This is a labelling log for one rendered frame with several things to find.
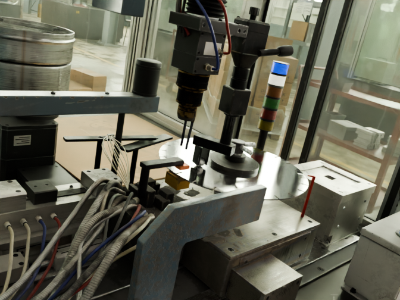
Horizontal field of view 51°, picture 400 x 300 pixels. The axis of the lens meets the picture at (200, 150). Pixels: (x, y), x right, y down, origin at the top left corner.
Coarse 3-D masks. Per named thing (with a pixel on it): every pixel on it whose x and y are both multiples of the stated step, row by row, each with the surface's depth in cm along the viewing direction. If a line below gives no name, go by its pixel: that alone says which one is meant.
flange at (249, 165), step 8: (216, 152) 94; (216, 160) 89; (224, 160) 90; (232, 160) 89; (240, 160) 90; (248, 160) 93; (224, 168) 87; (232, 168) 87; (240, 168) 87; (248, 168) 88; (256, 168) 89
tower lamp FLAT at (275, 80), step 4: (272, 76) 113; (276, 76) 112; (280, 76) 112; (284, 76) 112; (268, 80) 115; (272, 80) 113; (276, 80) 112; (280, 80) 112; (284, 80) 113; (272, 84) 113; (276, 84) 113; (280, 84) 113
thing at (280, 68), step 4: (276, 64) 111; (280, 64) 111; (284, 64) 111; (288, 64) 112; (272, 68) 113; (276, 68) 112; (280, 68) 111; (284, 68) 111; (272, 72) 113; (276, 72) 112; (280, 72) 112; (284, 72) 112
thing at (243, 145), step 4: (232, 140) 90; (236, 140) 90; (240, 140) 91; (236, 144) 89; (240, 144) 89; (244, 144) 90; (248, 144) 92; (252, 144) 92; (236, 148) 89; (240, 148) 89; (244, 148) 88; (236, 152) 90; (240, 152) 90; (248, 152) 87; (252, 152) 87
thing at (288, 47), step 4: (276, 48) 76; (280, 48) 76; (284, 48) 76; (288, 48) 77; (292, 48) 77; (260, 52) 74; (264, 52) 74; (268, 52) 75; (272, 52) 75; (276, 52) 76; (280, 52) 76; (284, 52) 76; (288, 52) 77; (292, 52) 78; (260, 56) 74; (264, 56) 75; (280, 56) 77; (284, 56) 77; (288, 56) 78
